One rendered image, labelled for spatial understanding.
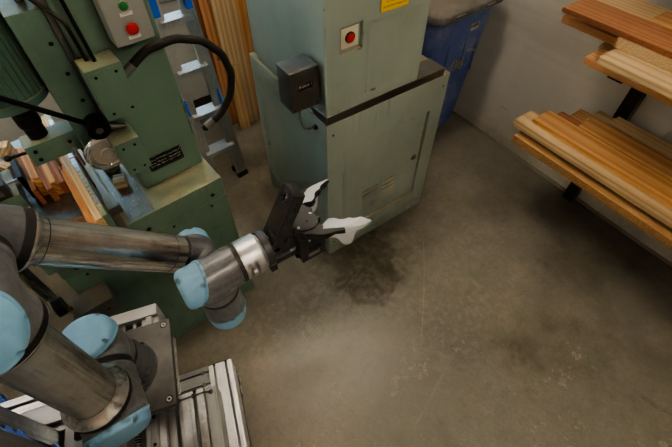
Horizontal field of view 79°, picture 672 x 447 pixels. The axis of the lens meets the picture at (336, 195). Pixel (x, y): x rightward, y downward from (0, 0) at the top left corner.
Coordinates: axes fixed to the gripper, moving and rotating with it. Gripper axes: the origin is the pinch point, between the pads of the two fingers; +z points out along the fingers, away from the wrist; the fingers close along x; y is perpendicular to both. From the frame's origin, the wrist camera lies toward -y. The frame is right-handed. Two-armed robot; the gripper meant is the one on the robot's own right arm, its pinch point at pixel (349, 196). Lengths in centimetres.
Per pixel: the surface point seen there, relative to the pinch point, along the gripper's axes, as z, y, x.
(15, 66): -47, -17, -74
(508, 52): 177, 51, -92
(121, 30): -22, -21, -65
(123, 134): -32, 7, -68
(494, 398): 51, 128, 23
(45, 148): -53, 8, -80
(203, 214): -20, 48, -70
